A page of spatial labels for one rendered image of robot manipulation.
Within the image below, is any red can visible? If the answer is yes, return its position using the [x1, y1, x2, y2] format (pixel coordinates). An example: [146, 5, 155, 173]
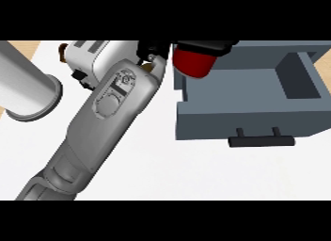
[171, 46, 220, 80]

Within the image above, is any white grey cylinder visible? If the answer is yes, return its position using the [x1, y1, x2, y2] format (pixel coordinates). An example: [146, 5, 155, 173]
[0, 40, 63, 123]

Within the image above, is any blue-grey drawer cabinet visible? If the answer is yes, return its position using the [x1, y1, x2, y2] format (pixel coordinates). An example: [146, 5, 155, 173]
[172, 40, 331, 102]

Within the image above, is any blue-grey drawer front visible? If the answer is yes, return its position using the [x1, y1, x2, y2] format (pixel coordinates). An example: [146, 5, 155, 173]
[174, 97, 331, 141]

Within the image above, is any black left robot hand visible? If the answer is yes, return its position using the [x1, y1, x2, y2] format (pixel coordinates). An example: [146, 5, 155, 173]
[136, 40, 242, 64]

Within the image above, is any white toaster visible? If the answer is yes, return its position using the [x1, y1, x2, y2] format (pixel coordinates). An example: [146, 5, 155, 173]
[62, 40, 143, 92]

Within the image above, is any small brown object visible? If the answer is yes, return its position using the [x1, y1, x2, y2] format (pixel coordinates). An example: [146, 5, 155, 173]
[57, 43, 71, 63]

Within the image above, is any black drawer handle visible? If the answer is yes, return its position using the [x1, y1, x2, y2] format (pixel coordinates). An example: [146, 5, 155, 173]
[226, 126, 296, 148]

